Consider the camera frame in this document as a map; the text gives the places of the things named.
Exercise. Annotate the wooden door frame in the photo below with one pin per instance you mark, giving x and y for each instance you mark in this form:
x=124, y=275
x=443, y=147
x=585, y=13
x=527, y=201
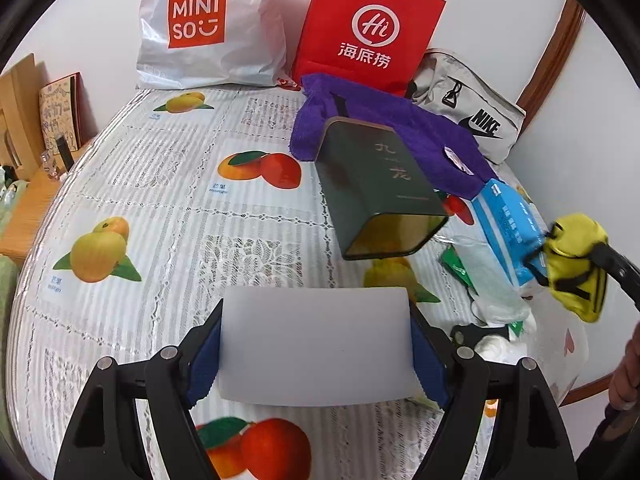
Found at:
x=555, y=50

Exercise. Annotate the black stick-shaped object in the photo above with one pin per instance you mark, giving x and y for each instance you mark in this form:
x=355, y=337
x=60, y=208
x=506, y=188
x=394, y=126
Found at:
x=64, y=152

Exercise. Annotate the blue tissue pack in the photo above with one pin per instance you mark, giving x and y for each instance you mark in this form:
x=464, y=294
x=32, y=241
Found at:
x=505, y=220

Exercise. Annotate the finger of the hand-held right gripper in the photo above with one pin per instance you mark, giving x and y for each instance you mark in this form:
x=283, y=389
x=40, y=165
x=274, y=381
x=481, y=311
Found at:
x=617, y=265
x=535, y=266

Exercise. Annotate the green packet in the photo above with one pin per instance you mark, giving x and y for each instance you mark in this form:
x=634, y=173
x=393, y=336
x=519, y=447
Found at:
x=455, y=265

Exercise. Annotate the dark green tin box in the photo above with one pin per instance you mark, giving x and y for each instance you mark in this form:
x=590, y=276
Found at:
x=370, y=180

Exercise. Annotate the grey sports bag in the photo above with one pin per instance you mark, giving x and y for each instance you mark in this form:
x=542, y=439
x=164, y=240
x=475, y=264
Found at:
x=465, y=95

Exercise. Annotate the fruit-print tablecloth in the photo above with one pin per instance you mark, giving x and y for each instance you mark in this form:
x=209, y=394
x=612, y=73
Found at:
x=175, y=210

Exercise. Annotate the person's right hand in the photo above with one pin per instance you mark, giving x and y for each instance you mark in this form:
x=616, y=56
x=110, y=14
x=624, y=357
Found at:
x=627, y=370

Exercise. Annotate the clear plastic bag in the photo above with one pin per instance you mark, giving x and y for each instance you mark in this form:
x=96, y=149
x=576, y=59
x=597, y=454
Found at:
x=492, y=285

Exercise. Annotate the yellow pouch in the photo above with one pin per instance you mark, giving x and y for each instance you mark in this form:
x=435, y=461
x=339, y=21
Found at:
x=575, y=260

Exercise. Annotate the brown illustrated book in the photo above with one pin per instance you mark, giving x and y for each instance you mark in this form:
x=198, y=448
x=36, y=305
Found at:
x=60, y=110

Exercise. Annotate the green and white cloth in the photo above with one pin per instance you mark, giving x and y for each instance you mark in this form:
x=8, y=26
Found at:
x=492, y=347

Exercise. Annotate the white heart-print cloth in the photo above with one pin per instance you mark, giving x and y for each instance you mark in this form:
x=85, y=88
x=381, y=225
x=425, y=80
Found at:
x=565, y=355

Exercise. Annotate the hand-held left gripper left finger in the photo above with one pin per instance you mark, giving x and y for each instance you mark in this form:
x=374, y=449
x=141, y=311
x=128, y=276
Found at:
x=207, y=355

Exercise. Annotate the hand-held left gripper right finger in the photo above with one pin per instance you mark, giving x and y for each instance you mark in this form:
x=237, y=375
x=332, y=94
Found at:
x=427, y=360

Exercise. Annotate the white plastic shopping bag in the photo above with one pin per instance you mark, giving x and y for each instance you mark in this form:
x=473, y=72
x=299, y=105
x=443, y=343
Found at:
x=210, y=60

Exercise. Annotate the red paper bag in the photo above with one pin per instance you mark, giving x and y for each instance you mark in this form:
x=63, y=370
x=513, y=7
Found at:
x=370, y=5

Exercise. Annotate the purple towel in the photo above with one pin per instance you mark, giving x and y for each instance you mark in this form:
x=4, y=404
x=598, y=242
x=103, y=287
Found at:
x=425, y=130

